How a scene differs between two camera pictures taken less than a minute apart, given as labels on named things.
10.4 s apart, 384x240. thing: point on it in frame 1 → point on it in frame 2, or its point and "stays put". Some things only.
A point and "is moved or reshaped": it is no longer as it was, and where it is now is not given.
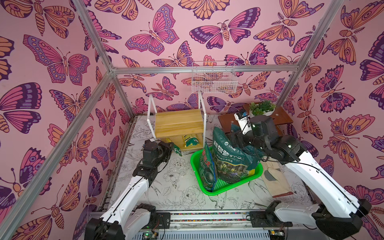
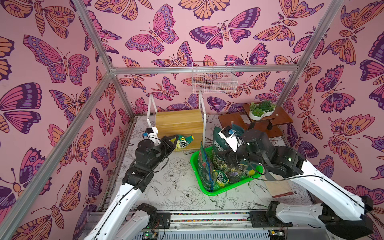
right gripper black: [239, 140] → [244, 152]
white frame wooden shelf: [173, 125] stays put
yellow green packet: [177, 150] → [221, 177]
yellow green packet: [190, 140] is moved or reshaped
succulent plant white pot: [265, 108] stays put
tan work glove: [274, 179] stays put
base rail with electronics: [233, 225] stays put
